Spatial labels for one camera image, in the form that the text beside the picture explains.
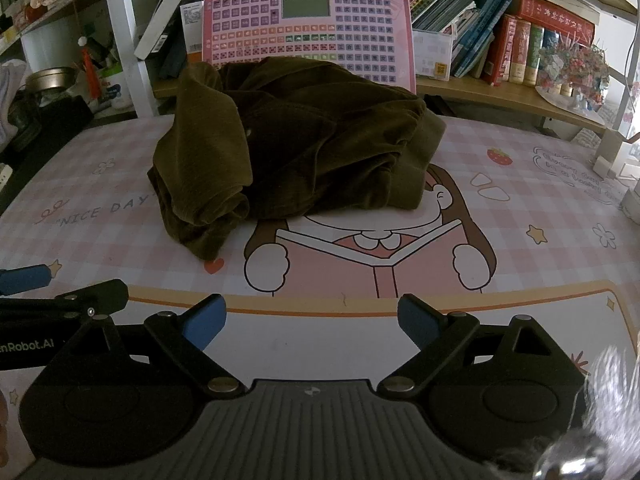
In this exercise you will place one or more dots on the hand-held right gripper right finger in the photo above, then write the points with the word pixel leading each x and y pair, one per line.
pixel 417 322

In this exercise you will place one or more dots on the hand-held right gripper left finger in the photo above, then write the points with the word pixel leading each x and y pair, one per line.
pixel 206 322

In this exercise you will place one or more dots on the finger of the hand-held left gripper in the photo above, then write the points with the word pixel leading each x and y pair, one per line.
pixel 102 294
pixel 25 280

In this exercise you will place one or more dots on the pink cartoon desk mat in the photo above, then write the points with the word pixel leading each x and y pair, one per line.
pixel 500 270

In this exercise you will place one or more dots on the round metal tin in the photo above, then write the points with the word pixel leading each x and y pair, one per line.
pixel 50 80

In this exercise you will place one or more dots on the fluffy white sleeve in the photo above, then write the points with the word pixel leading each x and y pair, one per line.
pixel 612 385

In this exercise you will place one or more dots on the red tassel ornament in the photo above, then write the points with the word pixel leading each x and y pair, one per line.
pixel 89 72

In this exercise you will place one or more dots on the white plastic container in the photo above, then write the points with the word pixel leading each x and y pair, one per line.
pixel 52 47

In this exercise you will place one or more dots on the wooden desktop bookshelf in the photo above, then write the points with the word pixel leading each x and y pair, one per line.
pixel 475 92

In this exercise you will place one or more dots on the white cardboard box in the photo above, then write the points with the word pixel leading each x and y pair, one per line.
pixel 432 55

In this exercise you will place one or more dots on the white leaning book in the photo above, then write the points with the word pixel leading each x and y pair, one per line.
pixel 165 15

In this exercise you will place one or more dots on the row of assorted books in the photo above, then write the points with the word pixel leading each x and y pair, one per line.
pixel 480 35

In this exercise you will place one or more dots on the colourful paper flower bouquet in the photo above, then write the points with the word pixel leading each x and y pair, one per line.
pixel 575 70

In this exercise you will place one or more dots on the pink learning tablet toy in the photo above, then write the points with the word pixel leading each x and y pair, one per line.
pixel 250 25

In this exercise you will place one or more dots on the white metal shelf frame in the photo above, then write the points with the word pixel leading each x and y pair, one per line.
pixel 130 60

